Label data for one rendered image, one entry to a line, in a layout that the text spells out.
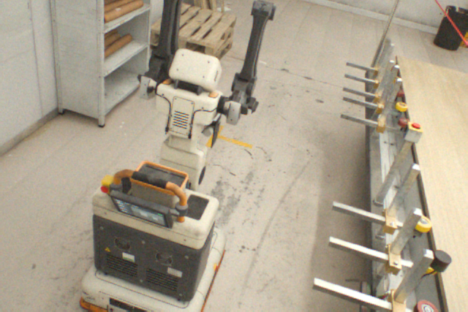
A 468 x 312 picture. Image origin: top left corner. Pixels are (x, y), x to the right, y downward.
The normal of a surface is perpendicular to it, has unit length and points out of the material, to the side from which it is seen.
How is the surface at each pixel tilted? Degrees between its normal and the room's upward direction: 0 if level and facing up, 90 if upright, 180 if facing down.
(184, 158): 82
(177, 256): 90
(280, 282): 0
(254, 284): 0
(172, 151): 82
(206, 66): 48
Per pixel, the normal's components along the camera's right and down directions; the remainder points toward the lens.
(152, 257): -0.26, 0.50
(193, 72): -0.07, -0.19
